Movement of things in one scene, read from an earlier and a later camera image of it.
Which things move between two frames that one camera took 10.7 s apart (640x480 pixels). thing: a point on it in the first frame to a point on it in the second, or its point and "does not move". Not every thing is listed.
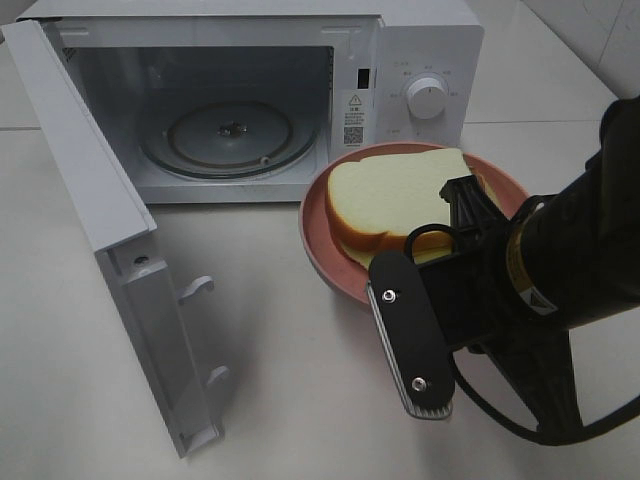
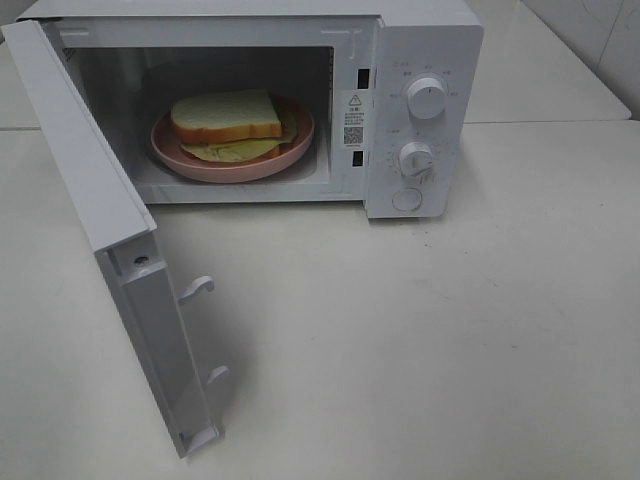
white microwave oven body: (236, 101) does not move
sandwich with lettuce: (374, 203) to (231, 125)
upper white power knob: (427, 95) does not move
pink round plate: (332, 257) to (168, 150)
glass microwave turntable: (226, 139) to (300, 168)
